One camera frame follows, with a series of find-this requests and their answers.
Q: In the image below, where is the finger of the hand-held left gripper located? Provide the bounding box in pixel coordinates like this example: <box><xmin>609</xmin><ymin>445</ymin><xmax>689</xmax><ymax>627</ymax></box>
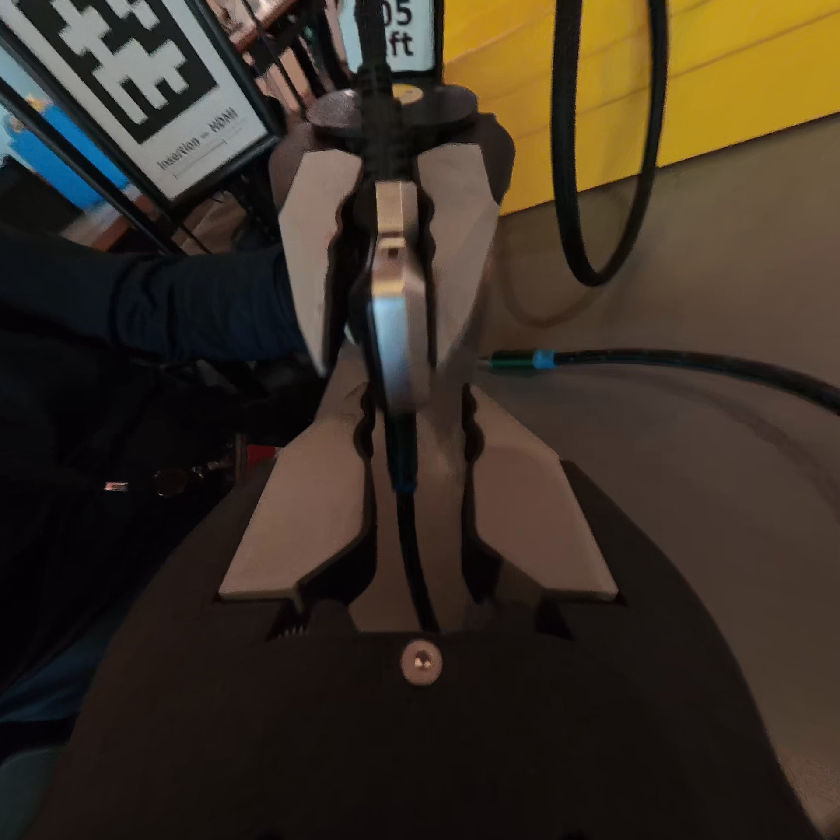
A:
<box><xmin>415</xmin><ymin>141</ymin><xmax>505</xmax><ymax>371</ymax></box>
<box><xmin>277</xmin><ymin>147</ymin><xmax>368</xmax><ymax>380</ymax></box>

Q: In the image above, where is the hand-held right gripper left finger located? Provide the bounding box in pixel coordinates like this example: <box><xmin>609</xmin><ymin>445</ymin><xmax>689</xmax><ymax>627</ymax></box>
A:
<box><xmin>218</xmin><ymin>384</ymin><xmax>380</xmax><ymax>614</ymax></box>

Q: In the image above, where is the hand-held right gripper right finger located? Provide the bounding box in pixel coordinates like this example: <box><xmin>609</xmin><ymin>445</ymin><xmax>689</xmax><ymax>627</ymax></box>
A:
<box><xmin>459</xmin><ymin>384</ymin><xmax>620</xmax><ymax>608</ymax></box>

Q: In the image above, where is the silver adapter hub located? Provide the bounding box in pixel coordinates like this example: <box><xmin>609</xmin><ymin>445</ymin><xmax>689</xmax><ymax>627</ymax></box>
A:
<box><xmin>364</xmin><ymin>180</ymin><xmax>435</xmax><ymax>421</ymax></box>

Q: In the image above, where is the thick black braided cable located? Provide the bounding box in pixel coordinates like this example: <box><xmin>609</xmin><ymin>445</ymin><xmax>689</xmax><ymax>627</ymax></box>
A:
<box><xmin>354</xmin><ymin>0</ymin><xmax>668</xmax><ymax>287</ymax></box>

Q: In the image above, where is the hdmi cable with green plugs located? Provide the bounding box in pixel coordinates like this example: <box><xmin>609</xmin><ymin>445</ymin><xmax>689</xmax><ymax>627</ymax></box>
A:
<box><xmin>384</xmin><ymin>348</ymin><xmax>840</xmax><ymax>634</ymax></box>

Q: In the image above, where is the yellow plastic bin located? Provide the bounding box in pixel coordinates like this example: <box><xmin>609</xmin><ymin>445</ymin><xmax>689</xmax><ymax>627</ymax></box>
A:
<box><xmin>443</xmin><ymin>0</ymin><xmax>840</xmax><ymax>216</ymax></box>

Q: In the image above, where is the person's left forearm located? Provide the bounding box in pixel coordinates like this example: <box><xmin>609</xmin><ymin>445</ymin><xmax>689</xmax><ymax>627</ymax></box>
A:
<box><xmin>0</xmin><ymin>226</ymin><xmax>311</xmax><ymax>365</ymax></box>

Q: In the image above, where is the framed marker sign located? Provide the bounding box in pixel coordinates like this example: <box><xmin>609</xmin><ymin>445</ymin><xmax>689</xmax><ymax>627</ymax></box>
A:
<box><xmin>0</xmin><ymin>0</ymin><xmax>284</xmax><ymax>207</ymax></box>

